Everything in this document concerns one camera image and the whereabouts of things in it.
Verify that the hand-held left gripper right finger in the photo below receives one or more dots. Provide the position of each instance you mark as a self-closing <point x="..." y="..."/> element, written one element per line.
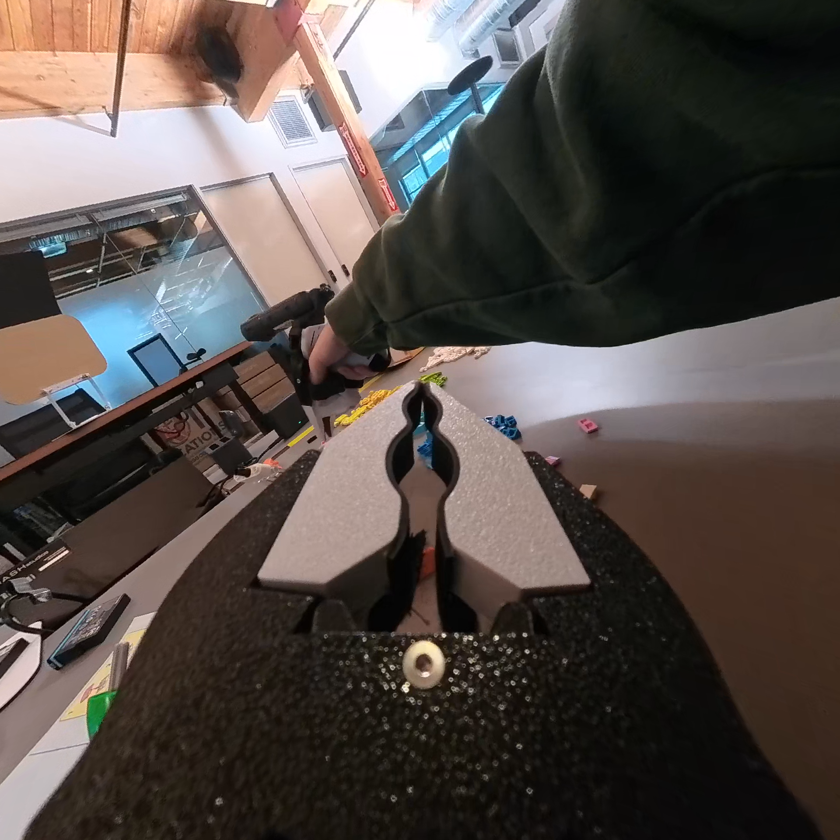
<point x="512" y="518"/>

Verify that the wooden slatted crate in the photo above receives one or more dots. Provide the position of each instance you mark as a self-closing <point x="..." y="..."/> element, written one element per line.
<point x="269" y="390"/>

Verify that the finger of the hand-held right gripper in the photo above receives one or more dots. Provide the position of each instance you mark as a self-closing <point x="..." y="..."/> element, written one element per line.
<point x="320" y="423"/>

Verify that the bright green lego piece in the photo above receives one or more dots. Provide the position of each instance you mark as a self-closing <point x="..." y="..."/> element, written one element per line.
<point x="100" y="712"/>

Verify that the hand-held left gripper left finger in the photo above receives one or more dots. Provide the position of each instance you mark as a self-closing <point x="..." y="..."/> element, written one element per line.
<point x="341" y="512"/>

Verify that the red lego piece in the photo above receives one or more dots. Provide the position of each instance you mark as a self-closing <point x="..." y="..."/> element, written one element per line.
<point x="428" y="563"/>

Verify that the white and orange tool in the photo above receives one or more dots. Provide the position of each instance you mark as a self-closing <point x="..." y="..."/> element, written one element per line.
<point x="259" y="470"/>

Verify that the tan rounded panel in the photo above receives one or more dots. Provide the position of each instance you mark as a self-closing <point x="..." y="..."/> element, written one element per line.
<point x="46" y="358"/>

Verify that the pile of yellow lego pieces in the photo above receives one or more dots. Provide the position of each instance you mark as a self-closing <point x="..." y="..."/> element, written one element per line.
<point x="367" y="407"/>

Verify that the person's right hand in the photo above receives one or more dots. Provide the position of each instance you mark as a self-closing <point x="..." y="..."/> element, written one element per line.
<point x="331" y="351"/>

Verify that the pile of blue lego pieces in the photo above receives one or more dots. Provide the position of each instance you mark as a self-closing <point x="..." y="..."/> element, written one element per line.
<point x="504" y="426"/>

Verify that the black box with blue edge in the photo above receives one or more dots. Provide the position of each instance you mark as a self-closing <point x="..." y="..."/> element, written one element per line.
<point x="88" y="630"/>

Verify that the black monitor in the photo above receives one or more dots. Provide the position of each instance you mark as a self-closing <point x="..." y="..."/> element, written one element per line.
<point x="26" y="289"/>

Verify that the tan lego piece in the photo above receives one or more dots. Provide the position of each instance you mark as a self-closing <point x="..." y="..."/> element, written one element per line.
<point x="589" y="491"/>

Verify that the person's right forearm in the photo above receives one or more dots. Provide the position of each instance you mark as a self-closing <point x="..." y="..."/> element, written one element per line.
<point x="590" y="197"/>

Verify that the pile of white lego pieces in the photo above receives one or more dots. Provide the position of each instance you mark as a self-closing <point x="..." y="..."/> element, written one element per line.
<point x="453" y="356"/>

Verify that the long wooden desk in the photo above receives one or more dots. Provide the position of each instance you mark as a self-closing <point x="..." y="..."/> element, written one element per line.
<point x="118" y="413"/>

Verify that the grey marker pen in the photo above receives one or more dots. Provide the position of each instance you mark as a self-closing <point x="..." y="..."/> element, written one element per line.
<point x="118" y="666"/>

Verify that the lime green lego pieces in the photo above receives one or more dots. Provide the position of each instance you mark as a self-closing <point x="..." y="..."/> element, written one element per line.
<point x="433" y="379"/>

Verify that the pink lego plate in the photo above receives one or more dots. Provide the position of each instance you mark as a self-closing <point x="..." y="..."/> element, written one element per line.
<point x="589" y="426"/>

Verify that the cardboard box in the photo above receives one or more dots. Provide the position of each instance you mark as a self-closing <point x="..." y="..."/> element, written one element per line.
<point x="190" y="430"/>

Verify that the lego instruction booklet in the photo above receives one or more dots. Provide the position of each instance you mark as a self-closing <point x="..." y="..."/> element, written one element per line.
<point x="65" y="715"/>

